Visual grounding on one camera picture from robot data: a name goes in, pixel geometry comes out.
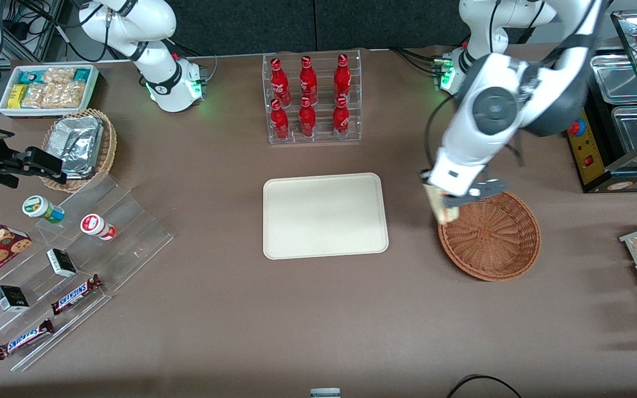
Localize triangular sandwich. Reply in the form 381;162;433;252
423;184;461;225

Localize brown wicker basket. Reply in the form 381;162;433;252
438;191;542;282

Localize tan wicker basket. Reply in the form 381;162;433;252
41;108;117;193

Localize cream plastic tray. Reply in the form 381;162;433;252
263;172;389;260

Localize small silver foil packet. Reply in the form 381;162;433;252
61;158;99;179

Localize large silver foil packet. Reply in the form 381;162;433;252
48;116;104;164

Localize green lid cup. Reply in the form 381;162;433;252
22;195;66;224

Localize white plastic snack bin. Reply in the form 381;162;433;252
0;65;100;118

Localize clear rice cracker bag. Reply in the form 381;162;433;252
21;83;54;109
42;67;76;85
49;82;86;109

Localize yellow snack packet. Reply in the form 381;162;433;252
8;84;29;109

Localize red lid cup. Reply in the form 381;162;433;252
80;213;117;241

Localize small black box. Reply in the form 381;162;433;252
46;248;77;278
0;285;30;313

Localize red cola bottle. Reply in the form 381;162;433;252
299;55;318;104
332;96;351;139
334;53;351;103
299;96;317;138
270;57;291;106
270;98;290;140

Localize clear acrylic stepped display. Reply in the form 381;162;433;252
0;172;174;372

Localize clear acrylic bottle rack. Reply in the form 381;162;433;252
262;49;362;145

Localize black yellow food warmer case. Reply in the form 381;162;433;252
566;10;637;193

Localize brown Snickers bar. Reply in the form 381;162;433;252
0;318;55;361
50;274;103;316

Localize black left base cables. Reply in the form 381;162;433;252
389;46;446;76

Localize black base cables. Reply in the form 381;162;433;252
172;38;220;83
389;46;446;76

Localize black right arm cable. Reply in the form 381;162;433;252
56;0;117;62

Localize aluminium frame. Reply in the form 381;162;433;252
0;0;67;62

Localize black looped cable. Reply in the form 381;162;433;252
446;375;524;398

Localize black right base cables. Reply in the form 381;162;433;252
172;38;220;83

